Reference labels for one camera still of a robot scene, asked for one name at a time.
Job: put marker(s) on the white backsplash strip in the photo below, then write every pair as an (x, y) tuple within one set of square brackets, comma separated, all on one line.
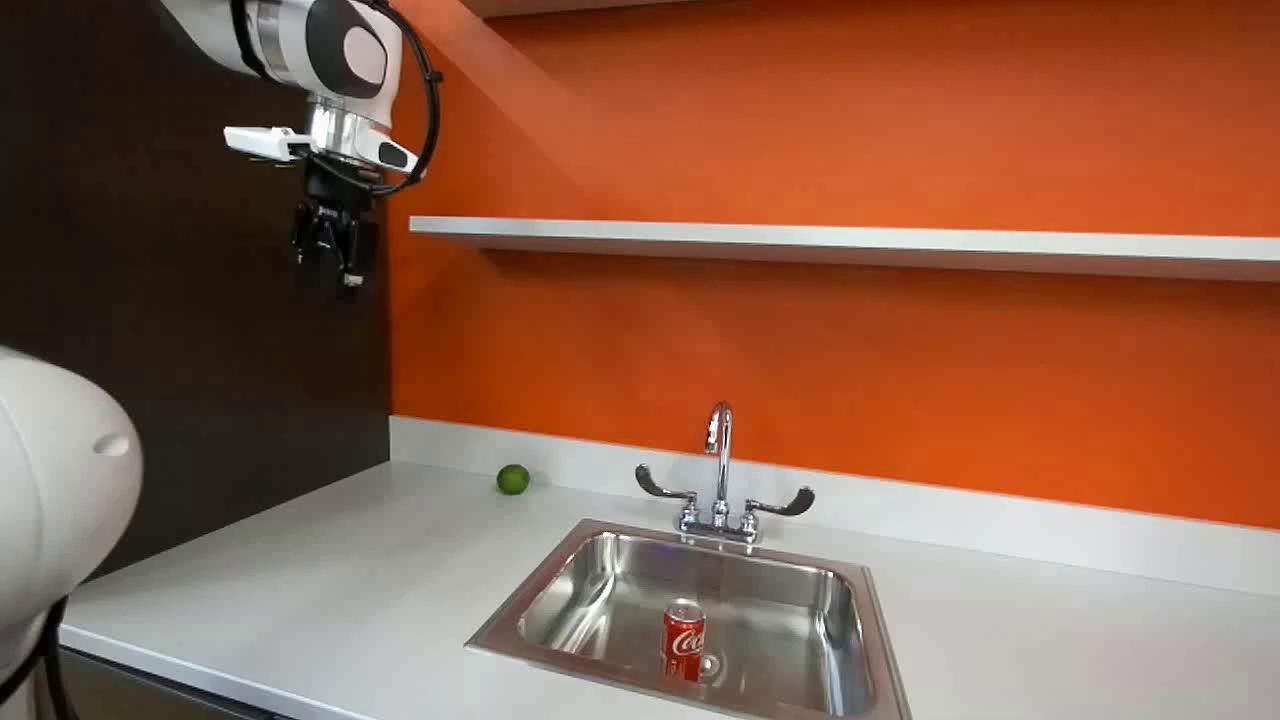
[(1013, 526)]

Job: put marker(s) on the green lime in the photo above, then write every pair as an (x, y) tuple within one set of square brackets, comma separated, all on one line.
[(513, 478)]

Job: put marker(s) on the stainless steel sink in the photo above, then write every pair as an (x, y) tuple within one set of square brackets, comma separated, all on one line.
[(584, 601)]

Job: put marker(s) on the red soda can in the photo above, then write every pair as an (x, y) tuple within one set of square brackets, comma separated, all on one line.
[(684, 638)]

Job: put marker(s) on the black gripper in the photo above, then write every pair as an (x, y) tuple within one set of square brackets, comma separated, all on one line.
[(338, 198)]

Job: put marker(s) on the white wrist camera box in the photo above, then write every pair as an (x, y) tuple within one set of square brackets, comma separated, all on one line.
[(266, 143)]

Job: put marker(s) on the white wall shelf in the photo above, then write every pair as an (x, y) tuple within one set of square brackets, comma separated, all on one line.
[(852, 247)]

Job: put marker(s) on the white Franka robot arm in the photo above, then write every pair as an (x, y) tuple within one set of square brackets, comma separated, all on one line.
[(53, 482)]

